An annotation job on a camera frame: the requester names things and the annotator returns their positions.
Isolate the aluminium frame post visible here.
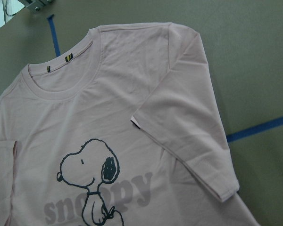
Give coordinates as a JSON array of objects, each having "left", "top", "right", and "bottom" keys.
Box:
[{"left": 18, "top": 0, "right": 53, "bottom": 12}]

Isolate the blue tape line crosswise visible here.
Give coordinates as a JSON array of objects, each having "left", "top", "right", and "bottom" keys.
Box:
[{"left": 226, "top": 116, "right": 283, "bottom": 143}]

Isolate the pink Snoopy t-shirt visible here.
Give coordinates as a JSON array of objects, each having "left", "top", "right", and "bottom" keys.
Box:
[{"left": 0, "top": 23, "right": 257, "bottom": 226}]

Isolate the blue tape line lengthwise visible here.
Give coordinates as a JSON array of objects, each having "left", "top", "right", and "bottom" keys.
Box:
[{"left": 47, "top": 14, "right": 61, "bottom": 57}]

